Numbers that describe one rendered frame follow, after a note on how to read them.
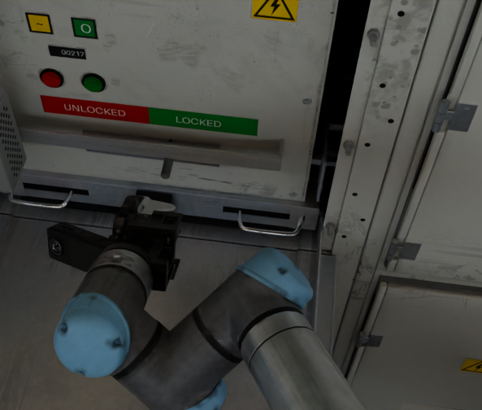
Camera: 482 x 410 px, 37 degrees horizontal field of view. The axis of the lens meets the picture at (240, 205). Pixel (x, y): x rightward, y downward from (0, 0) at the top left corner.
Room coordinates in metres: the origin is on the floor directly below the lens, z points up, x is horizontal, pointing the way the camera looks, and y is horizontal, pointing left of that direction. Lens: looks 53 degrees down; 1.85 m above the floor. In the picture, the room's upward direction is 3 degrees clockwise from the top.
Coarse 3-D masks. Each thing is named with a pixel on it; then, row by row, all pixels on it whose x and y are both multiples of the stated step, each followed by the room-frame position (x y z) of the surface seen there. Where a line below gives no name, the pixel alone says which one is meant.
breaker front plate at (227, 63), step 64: (0, 0) 0.75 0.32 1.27; (64, 0) 0.75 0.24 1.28; (128, 0) 0.74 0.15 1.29; (192, 0) 0.73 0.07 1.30; (320, 0) 0.72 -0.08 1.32; (0, 64) 0.76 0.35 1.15; (64, 64) 0.75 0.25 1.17; (128, 64) 0.74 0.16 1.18; (192, 64) 0.73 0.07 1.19; (256, 64) 0.73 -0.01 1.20; (320, 64) 0.72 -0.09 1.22; (64, 128) 0.75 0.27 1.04; (128, 128) 0.74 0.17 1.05; (256, 192) 0.73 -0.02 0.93
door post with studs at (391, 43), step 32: (384, 0) 0.68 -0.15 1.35; (416, 0) 0.67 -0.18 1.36; (384, 32) 0.67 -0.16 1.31; (416, 32) 0.67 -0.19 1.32; (384, 64) 0.67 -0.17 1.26; (352, 96) 0.68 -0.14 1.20; (384, 96) 0.67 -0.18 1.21; (352, 128) 0.68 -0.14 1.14; (384, 128) 0.67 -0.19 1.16; (352, 160) 0.68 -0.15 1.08; (384, 160) 0.67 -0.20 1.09; (352, 192) 0.67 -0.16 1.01; (352, 224) 0.67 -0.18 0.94; (352, 256) 0.67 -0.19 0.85
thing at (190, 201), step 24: (24, 168) 0.76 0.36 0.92; (48, 192) 0.74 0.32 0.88; (96, 192) 0.74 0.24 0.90; (120, 192) 0.73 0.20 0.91; (168, 192) 0.73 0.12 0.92; (192, 192) 0.73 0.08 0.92; (216, 192) 0.73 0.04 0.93; (312, 192) 0.74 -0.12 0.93; (216, 216) 0.72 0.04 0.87; (264, 216) 0.71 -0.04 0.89; (288, 216) 0.71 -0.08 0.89; (312, 216) 0.71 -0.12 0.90
